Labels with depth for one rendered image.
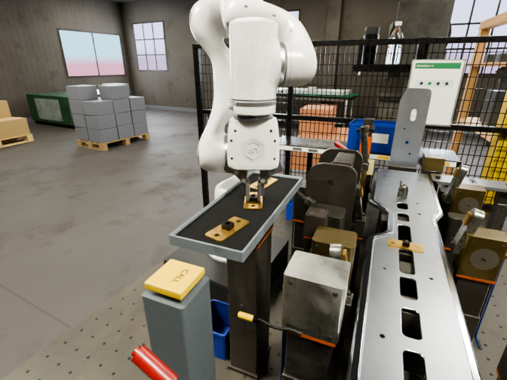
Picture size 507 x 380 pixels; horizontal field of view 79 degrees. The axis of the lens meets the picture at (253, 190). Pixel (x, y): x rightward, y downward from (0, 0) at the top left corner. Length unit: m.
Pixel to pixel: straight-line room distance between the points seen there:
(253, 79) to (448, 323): 0.55
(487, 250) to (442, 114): 1.00
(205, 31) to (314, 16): 7.66
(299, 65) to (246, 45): 0.10
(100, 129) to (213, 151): 5.24
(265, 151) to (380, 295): 0.37
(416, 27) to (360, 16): 1.92
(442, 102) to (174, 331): 1.61
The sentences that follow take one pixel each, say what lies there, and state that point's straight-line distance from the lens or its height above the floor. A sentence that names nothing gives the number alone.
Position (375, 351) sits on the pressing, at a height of 1.00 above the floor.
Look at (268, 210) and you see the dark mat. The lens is 0.62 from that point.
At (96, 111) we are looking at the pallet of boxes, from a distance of 6.05.
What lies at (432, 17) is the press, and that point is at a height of 2.18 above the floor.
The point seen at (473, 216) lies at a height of 1.09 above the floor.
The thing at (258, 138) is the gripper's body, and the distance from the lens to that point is 0.58.
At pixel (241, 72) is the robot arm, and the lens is 0.56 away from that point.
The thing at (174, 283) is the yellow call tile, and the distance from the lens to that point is 0.44.
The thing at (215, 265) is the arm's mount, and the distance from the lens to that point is 1.07.
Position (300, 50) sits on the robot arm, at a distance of 0.59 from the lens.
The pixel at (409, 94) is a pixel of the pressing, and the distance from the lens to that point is 1.51.
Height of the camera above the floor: 1.43
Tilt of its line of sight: 22 degrees down
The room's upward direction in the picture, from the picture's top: straight up
